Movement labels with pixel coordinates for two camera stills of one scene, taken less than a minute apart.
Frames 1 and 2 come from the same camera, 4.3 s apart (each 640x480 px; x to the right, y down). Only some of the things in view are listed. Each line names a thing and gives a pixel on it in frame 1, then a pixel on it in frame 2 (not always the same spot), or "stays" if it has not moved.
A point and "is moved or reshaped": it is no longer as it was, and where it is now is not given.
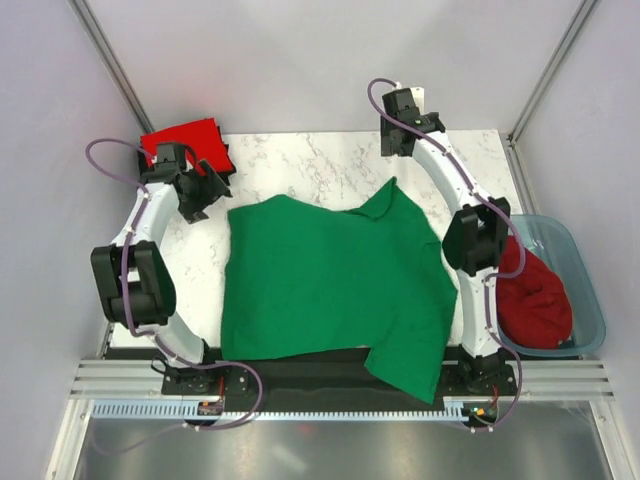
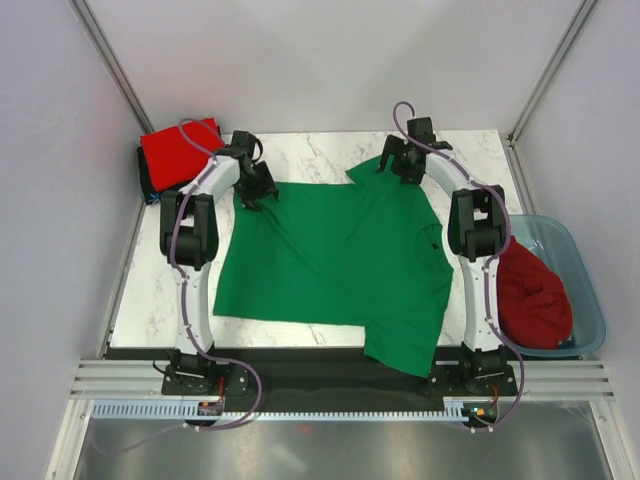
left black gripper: (213, 189) to (267, 187)
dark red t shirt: (534, 308) stays
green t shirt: (304, 277) is moved or reshaped
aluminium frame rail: (540, 379) stays
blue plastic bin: (561, 241) stays
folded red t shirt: (204, 136) stays
